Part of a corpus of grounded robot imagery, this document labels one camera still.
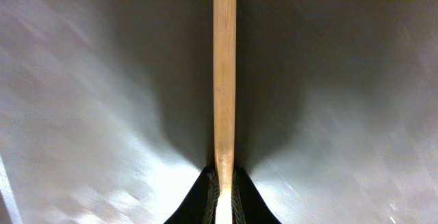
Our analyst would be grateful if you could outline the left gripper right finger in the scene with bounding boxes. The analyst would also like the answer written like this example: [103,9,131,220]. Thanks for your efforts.
[231,167,280,224]

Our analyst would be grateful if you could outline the wooden chopstick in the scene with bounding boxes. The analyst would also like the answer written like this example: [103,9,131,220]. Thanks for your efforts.
[213,0,237,224]

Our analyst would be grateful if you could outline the brown serving tray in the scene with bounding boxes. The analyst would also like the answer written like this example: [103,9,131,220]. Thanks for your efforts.
[1,0,437,223]

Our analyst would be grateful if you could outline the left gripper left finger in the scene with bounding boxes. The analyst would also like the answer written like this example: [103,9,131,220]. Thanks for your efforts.
[164,166,219,224]

